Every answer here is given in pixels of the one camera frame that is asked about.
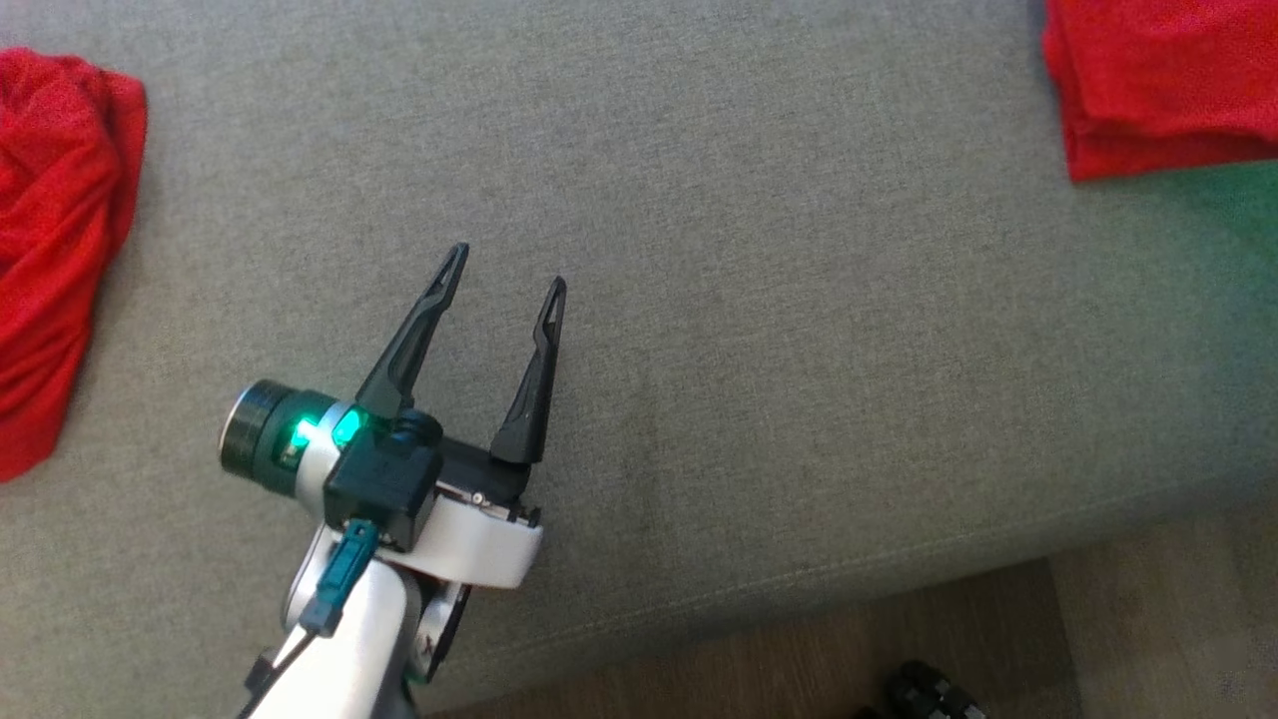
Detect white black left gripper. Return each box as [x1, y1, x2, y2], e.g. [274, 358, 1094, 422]
[354, 242, 569, 591]

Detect red white basketball jersey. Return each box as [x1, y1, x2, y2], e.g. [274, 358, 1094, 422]
[0, 47, 149, 485]

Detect folded plain red garment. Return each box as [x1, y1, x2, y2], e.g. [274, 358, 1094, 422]
[1041, 0, 1278, 184]

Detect black ridged wheel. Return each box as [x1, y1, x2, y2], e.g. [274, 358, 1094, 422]
[859, 659, 989, 719]

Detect teal plug camera cable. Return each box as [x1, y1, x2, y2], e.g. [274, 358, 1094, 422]
[238, 519, 381, 719]

